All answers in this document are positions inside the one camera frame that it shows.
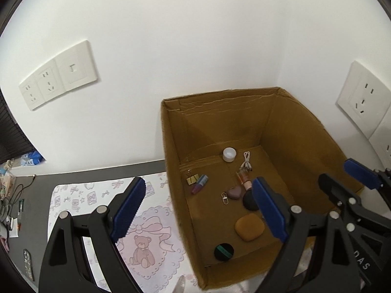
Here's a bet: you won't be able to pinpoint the black compact green stripe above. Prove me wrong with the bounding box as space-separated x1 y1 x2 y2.
214 242 235 262

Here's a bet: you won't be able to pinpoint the orange rounded case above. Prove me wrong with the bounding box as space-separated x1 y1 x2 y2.
235 214 266 242

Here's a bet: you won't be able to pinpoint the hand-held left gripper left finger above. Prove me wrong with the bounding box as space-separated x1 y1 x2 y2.
38 176 147 293

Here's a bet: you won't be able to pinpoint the brown cardboard box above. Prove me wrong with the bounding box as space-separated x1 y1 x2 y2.
160 86 376 290

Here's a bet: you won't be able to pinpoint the black cable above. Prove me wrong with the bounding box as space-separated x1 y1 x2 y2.
0 175 36 220

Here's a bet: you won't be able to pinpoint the blue tissue packet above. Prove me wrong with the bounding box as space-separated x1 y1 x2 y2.
21 151 45 166

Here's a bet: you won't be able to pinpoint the triple wall socket panel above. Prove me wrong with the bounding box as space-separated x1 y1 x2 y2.
55 40 99 92

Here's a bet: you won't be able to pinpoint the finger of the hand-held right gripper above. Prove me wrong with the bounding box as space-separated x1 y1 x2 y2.
344 158 391 208
318 173 364 223

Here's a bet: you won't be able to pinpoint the black window blinds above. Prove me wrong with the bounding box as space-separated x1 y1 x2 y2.
0 92 34 164

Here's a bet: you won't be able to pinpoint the pink heart keychain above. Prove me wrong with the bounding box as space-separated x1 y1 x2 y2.
220 186 243 205

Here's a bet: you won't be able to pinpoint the white paper sheet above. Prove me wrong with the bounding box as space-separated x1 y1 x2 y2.
9 217 20 238

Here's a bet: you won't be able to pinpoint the white bear printed mat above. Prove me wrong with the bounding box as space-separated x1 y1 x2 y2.
48 172 214 293

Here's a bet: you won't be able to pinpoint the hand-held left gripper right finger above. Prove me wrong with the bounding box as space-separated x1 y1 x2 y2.
252 176 361 293

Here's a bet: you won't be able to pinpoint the black round powder puff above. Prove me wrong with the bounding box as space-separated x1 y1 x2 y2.
243 189 263 211

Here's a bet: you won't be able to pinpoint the dark patterned case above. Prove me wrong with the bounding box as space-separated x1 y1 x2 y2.
24 249 35 281

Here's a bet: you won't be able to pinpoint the purple lip balm tube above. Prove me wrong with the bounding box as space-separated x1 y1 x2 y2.
191 175 209 194

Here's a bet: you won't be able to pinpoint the white cable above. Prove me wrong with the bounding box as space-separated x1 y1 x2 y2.
239 150 254 171

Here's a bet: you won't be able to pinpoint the orange lip gloss tube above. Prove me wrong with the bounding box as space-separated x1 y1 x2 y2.
237 168 251 191

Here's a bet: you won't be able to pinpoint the pink box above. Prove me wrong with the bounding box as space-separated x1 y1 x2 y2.
0 171 16 187

